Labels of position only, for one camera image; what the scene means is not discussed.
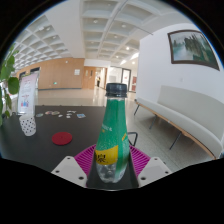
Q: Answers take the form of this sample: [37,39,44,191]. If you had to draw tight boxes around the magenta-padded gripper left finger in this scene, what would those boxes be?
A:
[51,143,98,188]

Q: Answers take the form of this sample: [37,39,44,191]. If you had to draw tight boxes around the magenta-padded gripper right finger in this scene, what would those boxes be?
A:
[128,144,173,189]

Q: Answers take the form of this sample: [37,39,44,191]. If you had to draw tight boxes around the green drink bottle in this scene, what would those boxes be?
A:
[94,82,131,184]

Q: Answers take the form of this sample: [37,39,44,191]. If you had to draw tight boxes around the flat round red coaster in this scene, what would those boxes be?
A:
[51,131,73,146]

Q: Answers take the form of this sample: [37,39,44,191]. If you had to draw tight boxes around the white dotted cup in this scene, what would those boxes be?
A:
[18,114,37,137]

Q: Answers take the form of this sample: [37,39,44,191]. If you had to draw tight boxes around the long white bench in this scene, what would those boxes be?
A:
[133,84,224,159]

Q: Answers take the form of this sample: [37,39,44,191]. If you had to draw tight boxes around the clear acrylic sign stand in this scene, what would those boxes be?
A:
[16,72,39,116]

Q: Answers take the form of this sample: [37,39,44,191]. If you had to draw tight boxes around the green leafy potted plant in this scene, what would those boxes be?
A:
[0,46,20,126]

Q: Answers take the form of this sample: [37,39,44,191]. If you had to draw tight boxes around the framed landscape painting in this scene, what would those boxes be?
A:
[167,29,221,72]

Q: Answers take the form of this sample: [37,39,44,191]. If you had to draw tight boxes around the recessed ceiling lights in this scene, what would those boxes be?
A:
[13,13,141,66]

